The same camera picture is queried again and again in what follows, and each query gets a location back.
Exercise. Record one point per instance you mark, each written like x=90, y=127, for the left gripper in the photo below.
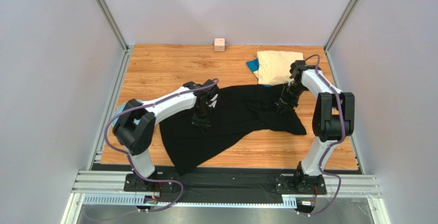
x=203, y=124

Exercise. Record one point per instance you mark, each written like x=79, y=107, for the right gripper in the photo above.
x=286, y=102

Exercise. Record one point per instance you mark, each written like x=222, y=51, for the black t shirt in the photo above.
x=239, y=111

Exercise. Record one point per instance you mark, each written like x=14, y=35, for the light blue headphones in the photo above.
x=122, y=107

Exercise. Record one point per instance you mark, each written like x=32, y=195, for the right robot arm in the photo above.
x=333, y=118

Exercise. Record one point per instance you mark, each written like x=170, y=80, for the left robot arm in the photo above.
x=134, y=124

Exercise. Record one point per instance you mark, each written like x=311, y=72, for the cream folded t shirt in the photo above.
x=274, y=66

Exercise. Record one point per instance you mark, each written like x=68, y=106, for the blue folded t shirt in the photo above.
x=254, y=66

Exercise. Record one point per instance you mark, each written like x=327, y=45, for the small beige cube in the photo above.
x=219, y=44

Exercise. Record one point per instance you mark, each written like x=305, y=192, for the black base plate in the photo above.
x=215, y=185

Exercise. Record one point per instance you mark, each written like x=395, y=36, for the aluminium frame rail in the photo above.
x=114, y=194

